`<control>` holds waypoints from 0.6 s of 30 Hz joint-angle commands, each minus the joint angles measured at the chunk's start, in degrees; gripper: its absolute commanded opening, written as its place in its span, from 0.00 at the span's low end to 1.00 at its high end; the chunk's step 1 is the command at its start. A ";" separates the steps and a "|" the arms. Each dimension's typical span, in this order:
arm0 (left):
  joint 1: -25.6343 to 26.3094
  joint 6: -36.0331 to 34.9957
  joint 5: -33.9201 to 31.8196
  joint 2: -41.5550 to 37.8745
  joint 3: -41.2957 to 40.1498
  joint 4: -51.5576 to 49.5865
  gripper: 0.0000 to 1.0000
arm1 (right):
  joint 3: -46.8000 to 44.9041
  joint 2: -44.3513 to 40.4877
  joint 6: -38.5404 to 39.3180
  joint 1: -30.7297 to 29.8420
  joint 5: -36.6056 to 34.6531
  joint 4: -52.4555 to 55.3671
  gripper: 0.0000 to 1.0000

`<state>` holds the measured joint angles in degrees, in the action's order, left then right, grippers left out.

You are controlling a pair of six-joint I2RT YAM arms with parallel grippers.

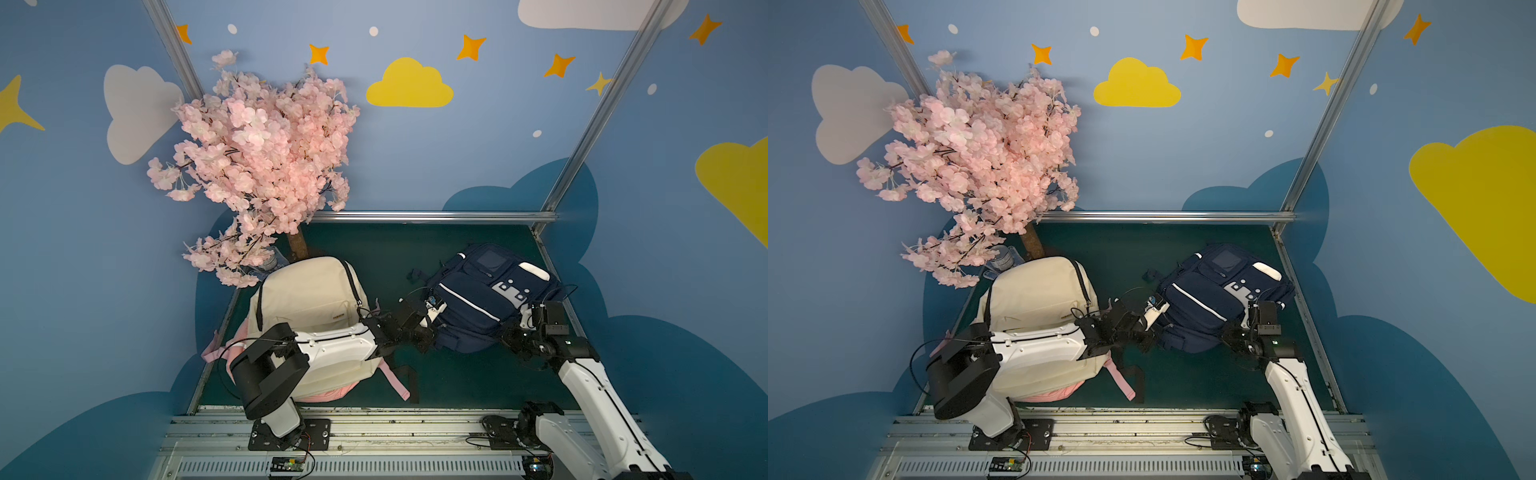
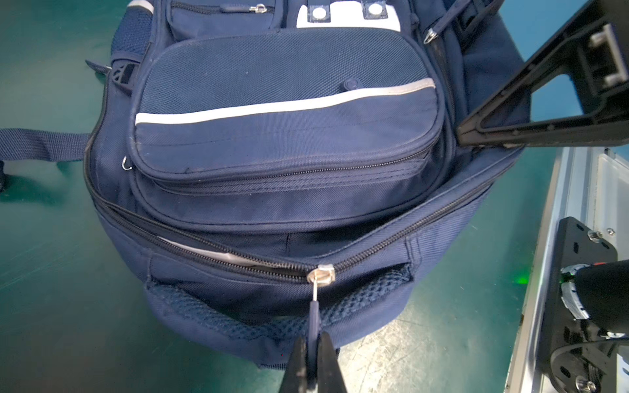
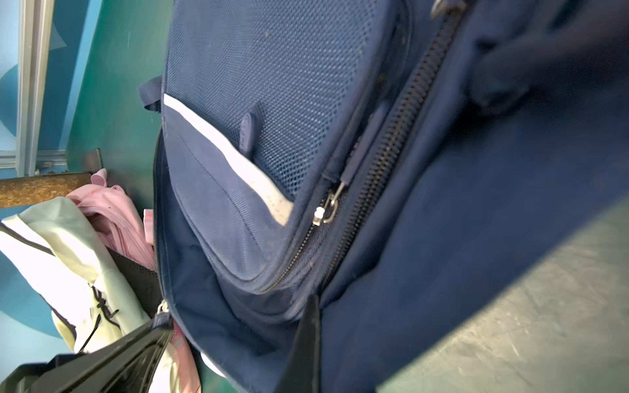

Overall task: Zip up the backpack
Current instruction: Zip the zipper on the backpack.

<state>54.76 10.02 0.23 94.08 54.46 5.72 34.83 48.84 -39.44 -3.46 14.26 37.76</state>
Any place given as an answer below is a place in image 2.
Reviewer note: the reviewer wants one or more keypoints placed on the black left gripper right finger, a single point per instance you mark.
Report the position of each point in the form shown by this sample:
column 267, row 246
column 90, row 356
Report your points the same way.
column 328, row 373

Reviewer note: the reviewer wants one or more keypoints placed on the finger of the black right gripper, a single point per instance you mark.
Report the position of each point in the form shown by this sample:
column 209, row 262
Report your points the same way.
column 572, row 92

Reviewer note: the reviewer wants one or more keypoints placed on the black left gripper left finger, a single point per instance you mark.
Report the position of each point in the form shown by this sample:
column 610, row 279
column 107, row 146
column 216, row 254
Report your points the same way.
column 295, row 375

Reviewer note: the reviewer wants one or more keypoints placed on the navy blue backpack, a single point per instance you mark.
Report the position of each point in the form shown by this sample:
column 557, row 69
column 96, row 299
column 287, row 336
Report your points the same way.
column 249, row 150

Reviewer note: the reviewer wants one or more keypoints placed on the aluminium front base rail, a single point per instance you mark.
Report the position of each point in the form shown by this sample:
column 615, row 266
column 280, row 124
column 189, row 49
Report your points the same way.
column 589, row 184

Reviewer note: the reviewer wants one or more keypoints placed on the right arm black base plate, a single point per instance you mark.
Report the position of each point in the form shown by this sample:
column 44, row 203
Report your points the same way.
column 584, row 333

